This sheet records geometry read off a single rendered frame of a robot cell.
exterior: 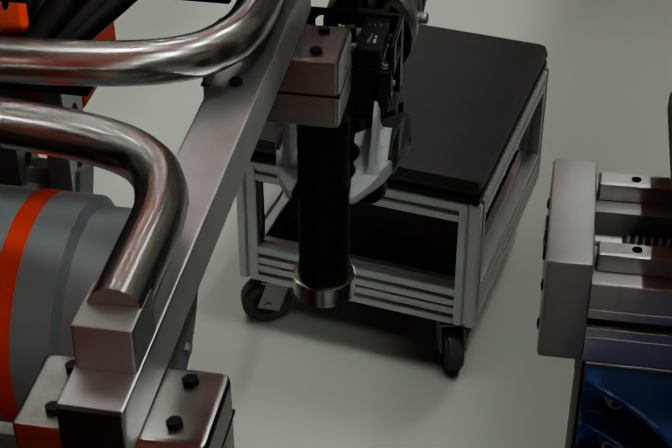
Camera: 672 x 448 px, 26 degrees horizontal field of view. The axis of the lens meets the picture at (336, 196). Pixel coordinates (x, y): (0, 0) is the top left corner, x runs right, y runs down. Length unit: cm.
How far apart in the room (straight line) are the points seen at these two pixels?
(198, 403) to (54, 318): 17
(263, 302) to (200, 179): 141
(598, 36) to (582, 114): 30
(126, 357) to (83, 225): 22
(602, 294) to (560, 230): 6
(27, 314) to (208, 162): 14
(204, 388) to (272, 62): 25
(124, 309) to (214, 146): 17
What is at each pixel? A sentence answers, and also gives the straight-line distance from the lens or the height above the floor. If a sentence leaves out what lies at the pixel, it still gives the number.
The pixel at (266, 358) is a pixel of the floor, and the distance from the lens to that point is 213.
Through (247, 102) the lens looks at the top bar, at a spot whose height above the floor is 98.
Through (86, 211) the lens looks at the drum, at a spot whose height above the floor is 92.
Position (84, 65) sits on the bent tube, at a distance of 81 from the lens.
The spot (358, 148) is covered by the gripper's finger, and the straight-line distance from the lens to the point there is 103.
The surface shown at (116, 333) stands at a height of 100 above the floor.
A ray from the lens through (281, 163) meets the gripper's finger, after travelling 101.
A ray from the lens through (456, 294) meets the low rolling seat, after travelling 200.
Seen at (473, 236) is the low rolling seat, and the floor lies 25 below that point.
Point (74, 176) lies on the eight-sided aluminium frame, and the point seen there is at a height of 78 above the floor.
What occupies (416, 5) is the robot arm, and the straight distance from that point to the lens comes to 117.
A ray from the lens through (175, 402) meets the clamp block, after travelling 67.
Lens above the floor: 140
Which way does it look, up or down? 35 degrees down
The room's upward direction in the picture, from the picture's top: straight up
